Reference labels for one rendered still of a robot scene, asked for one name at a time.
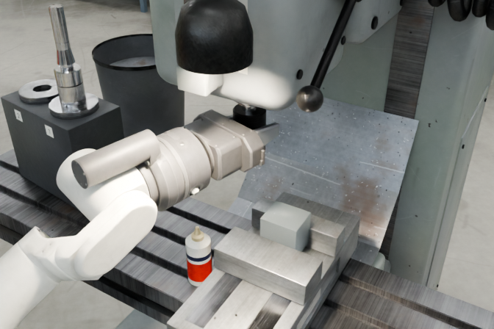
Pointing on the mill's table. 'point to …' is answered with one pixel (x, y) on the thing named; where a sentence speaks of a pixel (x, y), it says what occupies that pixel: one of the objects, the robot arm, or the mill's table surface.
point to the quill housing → (262, 25)
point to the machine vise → (230, 301)
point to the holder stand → (56, 130)
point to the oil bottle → (198, 256)
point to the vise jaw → (268, 264)
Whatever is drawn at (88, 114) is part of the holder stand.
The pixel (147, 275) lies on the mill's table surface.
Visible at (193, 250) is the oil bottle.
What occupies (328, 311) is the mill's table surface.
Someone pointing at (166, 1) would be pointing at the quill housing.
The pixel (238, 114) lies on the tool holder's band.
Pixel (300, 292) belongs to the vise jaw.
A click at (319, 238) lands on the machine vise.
